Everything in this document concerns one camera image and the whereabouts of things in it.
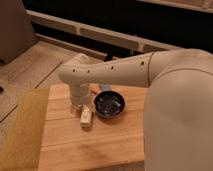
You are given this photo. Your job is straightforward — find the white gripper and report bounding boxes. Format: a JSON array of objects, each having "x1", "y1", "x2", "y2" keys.
[{"x1": 69, "y1": 84, "x2": 90, "y2": 111}]

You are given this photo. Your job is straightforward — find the white plastic bottle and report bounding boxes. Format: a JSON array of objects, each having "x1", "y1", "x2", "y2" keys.
[{"x1": 80, "y1": 105, "x2": 92, "y2": 128}]

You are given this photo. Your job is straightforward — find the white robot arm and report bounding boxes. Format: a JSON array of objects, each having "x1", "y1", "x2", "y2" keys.
[{"x1": 59, "y1": 49, "x2": 213, "y2": 171}]

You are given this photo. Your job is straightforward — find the orange carrot toy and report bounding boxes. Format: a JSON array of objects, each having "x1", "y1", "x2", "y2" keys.
[{"x1": 90, "y1": 87, "x2": 100, "y2": 93}]

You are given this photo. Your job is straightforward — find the blue object behind bowl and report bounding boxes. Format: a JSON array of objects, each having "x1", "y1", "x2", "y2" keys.
[{"x1": 100, "y1": 84, "x2": 111, "y2": 91}]

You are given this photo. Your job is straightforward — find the dark blue bowl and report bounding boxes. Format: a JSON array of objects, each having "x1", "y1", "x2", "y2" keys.
[{"x1": 94, "y1": 91, "x2": 125, "y2": 119}]

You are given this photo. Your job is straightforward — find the wooden board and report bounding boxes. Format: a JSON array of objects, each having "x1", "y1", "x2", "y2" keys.
[{"x1": 38, "y1": 84, "x2": 146, "y2": 171}]

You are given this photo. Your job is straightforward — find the yellow-green mat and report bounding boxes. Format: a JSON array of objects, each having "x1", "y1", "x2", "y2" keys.
[{"x1": 0, "y1": 89, "x2": 49, "y2": 171}]

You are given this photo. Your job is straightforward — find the grey cabinet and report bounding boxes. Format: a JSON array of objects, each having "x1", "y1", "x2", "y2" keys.
[{"x1": 0, "y1": 0, "x2": 37, "y2": 64}]

